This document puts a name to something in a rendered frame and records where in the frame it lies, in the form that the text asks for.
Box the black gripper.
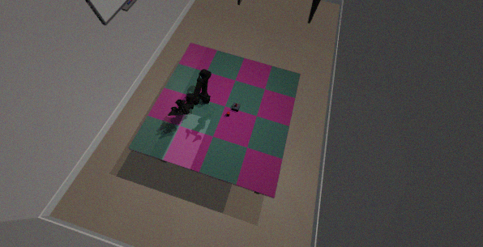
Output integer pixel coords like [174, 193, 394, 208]
[168, 104, 190, 116]

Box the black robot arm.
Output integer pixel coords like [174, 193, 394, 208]
[175, 69, 212, 109]

